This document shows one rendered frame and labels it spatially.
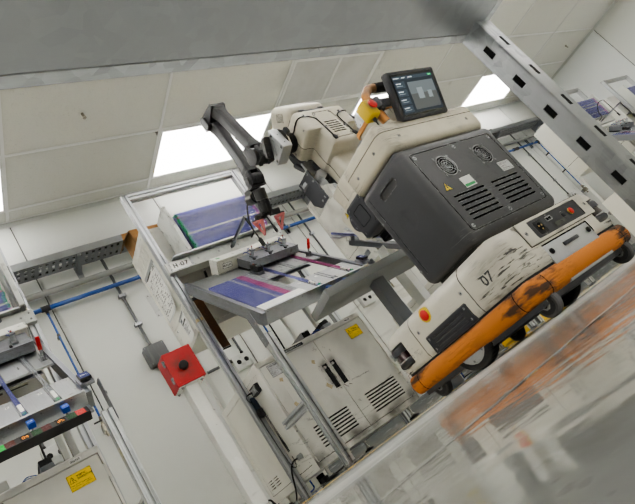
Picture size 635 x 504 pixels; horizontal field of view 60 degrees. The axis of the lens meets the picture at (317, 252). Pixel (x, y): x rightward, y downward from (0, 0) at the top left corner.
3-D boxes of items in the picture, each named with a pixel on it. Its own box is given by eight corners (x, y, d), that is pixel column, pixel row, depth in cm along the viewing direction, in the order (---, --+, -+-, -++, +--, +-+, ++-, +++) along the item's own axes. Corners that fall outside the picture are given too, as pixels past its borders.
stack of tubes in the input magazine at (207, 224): (269, 224, 333) (246, 192, 342) (196, 248, 302) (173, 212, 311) (263, 236, 342) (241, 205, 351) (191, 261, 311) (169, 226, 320)
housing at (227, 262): (289, 259, 331) (285, 236, 327) (220, 285, 301) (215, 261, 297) (281, 257, 337) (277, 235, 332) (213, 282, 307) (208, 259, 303)
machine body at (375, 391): (428, 407, 280) (357, 311, 300) (328, 481, 238) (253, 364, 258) (372, 447, 327) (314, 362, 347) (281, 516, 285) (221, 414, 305)
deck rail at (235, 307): (267, 324, 241) (265, 312, 239) (264, 326, 240) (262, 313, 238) (189, 292, 294) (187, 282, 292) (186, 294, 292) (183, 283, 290)
